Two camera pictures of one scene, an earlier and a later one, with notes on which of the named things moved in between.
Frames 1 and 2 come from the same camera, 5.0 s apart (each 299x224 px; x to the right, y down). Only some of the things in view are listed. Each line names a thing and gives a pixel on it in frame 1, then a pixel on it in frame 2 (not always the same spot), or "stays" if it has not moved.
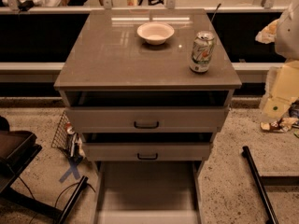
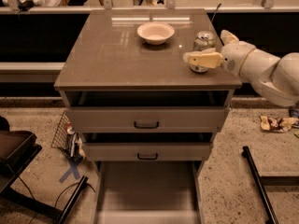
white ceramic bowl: (155, 33) stays
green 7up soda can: (202, 51) stays
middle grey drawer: (150, 151) stays
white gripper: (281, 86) -> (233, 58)
